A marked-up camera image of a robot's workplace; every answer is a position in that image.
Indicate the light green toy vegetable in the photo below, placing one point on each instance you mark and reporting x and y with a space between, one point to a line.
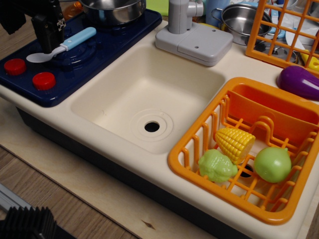
216 166

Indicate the white spoon blue handle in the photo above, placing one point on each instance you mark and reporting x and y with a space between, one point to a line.
67 45

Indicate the orange plastic grid rack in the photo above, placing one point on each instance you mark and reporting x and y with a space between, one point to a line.
279 30

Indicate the grey toy faucet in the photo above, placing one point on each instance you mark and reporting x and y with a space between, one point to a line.
193 41

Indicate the red stove knob left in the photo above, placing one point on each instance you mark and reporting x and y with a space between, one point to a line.
15 67

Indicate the orange dish rack basket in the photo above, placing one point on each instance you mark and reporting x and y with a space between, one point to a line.
276 119

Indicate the yellow toy corn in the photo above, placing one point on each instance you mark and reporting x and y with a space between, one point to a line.
234 143

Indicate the black ribbed object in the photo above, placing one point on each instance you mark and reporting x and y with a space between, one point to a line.
30 223

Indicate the silver metal pan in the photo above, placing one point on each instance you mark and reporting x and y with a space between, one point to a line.
113 12

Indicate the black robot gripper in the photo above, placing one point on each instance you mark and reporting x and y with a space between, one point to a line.
47 20

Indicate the cream toy sink unit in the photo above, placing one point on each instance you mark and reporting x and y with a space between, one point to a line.
127 119

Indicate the purple toy eggplant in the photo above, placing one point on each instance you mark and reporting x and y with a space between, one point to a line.
299 81

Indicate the red stove knob right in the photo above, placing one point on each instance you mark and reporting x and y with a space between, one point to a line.
44 81

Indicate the yellow toy knife handle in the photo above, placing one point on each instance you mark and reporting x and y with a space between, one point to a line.
310 61

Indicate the small silver metal pot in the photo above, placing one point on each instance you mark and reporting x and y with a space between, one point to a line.
237 19

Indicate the green toy pear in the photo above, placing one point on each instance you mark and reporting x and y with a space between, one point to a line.
273 164

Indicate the red stove knob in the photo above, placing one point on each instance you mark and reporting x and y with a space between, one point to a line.
44 81
15 67

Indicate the navy blue toy stove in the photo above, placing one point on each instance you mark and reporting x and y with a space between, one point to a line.
74 68

